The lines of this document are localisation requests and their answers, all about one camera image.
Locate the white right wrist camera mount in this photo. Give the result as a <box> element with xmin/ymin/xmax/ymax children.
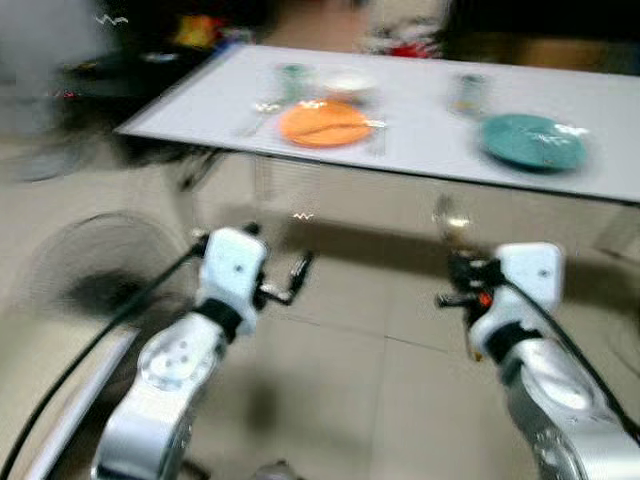
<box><xmin>469</xmin><ymin>241</ymin><xmax>564</xmax><ymax>353</ymax></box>

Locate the teal plate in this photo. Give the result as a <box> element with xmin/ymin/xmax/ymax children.
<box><xmin>479</xmin><ymin>112</ymin><xmax>589</xmax><ymax>172</ymax></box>

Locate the white ribbed bowl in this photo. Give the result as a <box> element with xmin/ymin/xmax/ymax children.
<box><xmin>319</xmin><ymin>67</ymin><xmax>380</xmax><ymax>102</ymax></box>

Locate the grey mug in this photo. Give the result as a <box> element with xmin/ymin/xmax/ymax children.
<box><xmin>454</xmin><ymin>71</ymin><xmax>492</xmax><ymax>117</ymax></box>

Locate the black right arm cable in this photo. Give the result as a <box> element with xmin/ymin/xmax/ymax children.
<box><xmin>503</xmin><ymin>282</ymin><xmax>640</xmax><ymax>446</ymax></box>

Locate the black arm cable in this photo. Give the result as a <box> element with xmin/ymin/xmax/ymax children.
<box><xmin>503</xmin><ymin>282</ymin><xmax>640</xmax><ymax>446</ymax></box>
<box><xmin>0</xmin><ymin>238</ymin><xmax>208</xmax><ymax>479</ymax></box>

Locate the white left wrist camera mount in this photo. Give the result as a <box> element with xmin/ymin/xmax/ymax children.
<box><xmin>196</xmin><ymin>226</ymin><xmax>270</xmax><ymax>337</ymax></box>

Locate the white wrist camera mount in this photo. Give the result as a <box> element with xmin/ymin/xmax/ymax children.
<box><xmin>196</xmin><ymin>226</ymin><xmax>270</xmax><ymax>337</ymax></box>
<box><xmin>469</xmin><ymin>241</ymin><xmax>564</xmax><ymax>353</ymax></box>

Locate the orange plate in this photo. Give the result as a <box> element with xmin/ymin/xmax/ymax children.
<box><xmin>277</xmin><ymin>97</ymin><xmax>374</xmax><ymax>150</ymax></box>

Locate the green mug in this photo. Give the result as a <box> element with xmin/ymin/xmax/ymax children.
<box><xmin>277</xmin><ymin>62</ymin><xmax>312</xmax><ymax>102</ymax></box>

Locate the black cabinet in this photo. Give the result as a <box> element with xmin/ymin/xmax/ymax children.
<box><xmin>442</xmin><ymin>0</ymin><xmax>640</xmax><ymax>46</ymax></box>

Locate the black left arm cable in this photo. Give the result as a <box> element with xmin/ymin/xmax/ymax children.
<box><xmin>0</xmin><ymin>238</ymin><xmax>208</xmax><ymax>479</ymax></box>

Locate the metal spoon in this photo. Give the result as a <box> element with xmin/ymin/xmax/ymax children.
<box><xmin>432</xmin><ymin>194</ymin><xmax>474</xmax><ymax>257</ymax></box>

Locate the metal fork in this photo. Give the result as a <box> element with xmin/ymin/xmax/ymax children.
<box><xmin>238</xmin><ymin>99</ymin><xmax>288</xmax><ymax>138</ymax></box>

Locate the black floor fan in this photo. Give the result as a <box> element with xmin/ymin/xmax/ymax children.
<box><xmin>24</xmin><ymin>211</ymin><xmax>193</xmax><ymax>323</ymax></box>

